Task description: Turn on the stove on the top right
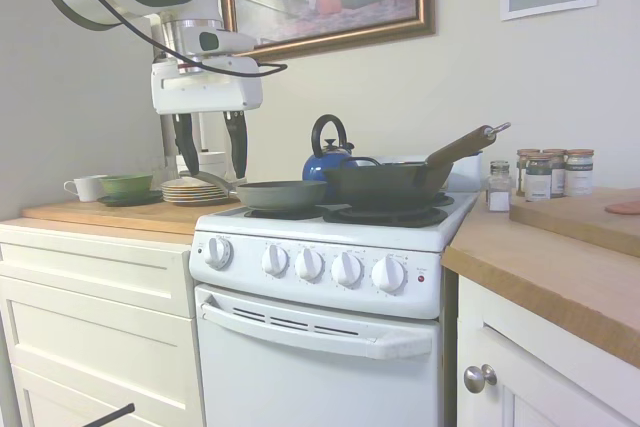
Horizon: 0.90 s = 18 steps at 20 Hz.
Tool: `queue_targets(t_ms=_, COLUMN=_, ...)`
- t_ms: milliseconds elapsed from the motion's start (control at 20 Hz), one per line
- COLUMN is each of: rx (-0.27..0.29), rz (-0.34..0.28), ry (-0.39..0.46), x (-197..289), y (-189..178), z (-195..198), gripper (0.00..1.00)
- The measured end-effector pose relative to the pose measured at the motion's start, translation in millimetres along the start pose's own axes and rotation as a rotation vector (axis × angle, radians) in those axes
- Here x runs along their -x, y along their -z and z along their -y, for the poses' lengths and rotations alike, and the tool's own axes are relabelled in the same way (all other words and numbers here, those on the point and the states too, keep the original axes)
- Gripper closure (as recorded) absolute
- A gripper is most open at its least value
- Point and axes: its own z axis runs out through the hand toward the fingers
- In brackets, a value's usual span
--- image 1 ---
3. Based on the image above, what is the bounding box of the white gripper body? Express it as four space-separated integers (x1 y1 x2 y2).
151 54 264 116

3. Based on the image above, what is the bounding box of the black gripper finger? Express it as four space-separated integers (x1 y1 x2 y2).
172 113 200 173
223 111 249 181

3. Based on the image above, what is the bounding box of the white stove burner knob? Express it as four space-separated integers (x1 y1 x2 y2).
293 246 325 283
370 255 408 296
261 242 291 279
330 250 365 291

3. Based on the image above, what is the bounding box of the white electric stove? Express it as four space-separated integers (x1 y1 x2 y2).
188 149 485 427

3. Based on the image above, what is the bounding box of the grey metal stand pole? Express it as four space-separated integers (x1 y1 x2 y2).
149 11 179 173

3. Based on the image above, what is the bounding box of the beige dinner plate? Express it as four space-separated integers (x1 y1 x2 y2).
162 182 229 192
164 177 227 188
161 186 229 195
161 193 230 202
160 190 230 199

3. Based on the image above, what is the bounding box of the stack of white plates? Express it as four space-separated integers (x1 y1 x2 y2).
162 197 230 207

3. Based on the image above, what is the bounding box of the grey frying pan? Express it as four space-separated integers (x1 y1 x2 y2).
197 170 329 212

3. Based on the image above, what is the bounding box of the green ceramic bowl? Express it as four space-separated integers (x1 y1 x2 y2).
97 173 155 199

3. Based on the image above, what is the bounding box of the large butcher block board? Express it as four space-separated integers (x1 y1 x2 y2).
21 195 242 237

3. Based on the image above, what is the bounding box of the large white oven knob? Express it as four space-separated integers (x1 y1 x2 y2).
204 235 235 271

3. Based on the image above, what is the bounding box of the white ceramic mug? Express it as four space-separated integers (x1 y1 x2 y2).
63 175 109 203

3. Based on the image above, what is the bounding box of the cream drawer cabinet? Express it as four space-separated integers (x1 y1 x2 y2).
0 223 206 427

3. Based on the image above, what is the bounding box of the glass salt shaker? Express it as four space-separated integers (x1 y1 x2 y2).
486 160 512 213

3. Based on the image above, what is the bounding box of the thin black rod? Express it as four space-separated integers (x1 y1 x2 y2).
82 402 137 427

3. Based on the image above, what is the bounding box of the glass spice jar copper lid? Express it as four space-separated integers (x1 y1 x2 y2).
524 152 554 203
563 148 596 198
541 148 567 198
515 148 542 198

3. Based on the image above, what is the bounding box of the silver round cabinet knob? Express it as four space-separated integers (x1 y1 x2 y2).
463 363 499 395

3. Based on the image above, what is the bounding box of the thick wooden cutting board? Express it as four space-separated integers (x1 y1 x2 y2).
508 186 640 259

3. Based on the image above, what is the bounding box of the cream door cabinet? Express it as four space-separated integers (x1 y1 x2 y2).
455 274 640 427

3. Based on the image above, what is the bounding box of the terracotta round coaster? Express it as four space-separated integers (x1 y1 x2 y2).
604 200 640 217

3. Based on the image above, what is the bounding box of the thin black cable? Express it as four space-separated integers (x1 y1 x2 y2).
55 0 290 77

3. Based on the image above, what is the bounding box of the blue kettle black handle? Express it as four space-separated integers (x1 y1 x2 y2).
301 114 358 184

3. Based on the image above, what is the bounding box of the black wok wooden handle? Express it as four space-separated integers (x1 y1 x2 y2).
322 121 512 211

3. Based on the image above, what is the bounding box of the white oven door handle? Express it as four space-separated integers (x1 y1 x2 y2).
199 294 434 362

